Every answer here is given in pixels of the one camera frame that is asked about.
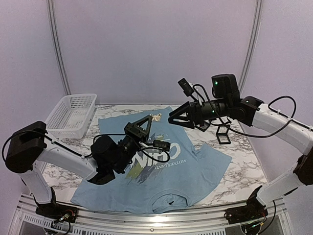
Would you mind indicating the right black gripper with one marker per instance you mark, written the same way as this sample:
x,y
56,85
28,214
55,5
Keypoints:
x,y
194,111

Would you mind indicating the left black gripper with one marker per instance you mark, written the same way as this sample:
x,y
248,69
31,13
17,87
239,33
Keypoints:
x,y
134,130

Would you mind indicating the light blue printed t-shirt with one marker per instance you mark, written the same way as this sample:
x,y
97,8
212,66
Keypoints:
x,y
159,183

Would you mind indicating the white perforated plastic basket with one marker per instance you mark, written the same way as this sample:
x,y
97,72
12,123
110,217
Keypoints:
x,y
70,117

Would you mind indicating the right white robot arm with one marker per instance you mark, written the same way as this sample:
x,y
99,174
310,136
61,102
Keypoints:
x,y
253,112

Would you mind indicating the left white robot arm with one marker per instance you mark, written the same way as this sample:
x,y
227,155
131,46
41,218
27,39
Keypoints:
x,y
107,158

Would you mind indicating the open black brooch box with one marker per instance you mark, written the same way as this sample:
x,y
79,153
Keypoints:
x,y
203,127

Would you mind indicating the black square box lid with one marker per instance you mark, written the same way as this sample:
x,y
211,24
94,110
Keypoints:
x,y
222,135

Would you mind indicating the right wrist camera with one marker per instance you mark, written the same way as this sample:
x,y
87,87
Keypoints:
x,y
186,87

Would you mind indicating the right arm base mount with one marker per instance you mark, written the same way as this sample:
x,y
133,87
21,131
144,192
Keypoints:
x,y
252,210

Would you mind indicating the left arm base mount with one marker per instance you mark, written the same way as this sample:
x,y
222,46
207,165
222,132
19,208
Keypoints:
x,y
56,211

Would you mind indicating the right wall aluminium profile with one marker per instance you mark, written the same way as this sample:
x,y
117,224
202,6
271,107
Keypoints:
x,y
252,43

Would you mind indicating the wall aluminium profile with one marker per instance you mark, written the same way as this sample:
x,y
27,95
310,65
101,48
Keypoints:
x,y
252,43
57,46

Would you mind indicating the left wall aluminium profile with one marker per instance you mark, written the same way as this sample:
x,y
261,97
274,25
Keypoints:
x,y
57,46

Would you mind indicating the aluminium front rail frame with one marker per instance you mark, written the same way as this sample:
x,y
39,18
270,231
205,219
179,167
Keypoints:
x,y
194,221

